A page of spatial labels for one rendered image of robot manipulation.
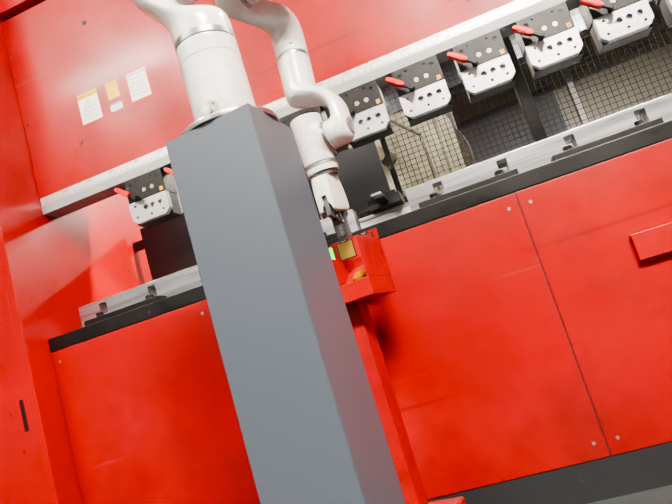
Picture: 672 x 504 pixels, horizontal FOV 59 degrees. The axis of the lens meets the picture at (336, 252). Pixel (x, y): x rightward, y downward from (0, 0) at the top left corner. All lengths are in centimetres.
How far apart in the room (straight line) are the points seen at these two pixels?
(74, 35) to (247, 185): 160
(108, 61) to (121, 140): 31
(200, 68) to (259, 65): 95
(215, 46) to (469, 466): 123
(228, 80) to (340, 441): 67
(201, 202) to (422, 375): 89
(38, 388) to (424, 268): 127
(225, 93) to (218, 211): 23
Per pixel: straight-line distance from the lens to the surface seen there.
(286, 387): 98
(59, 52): 254
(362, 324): 149
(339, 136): 150
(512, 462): 173
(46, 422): 213
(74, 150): 238
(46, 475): 213
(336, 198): 149
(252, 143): 103
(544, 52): 194
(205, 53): 117
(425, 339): 169
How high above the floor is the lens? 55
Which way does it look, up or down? 9 degrees up
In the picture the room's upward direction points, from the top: 17 degrees counter-clockwise
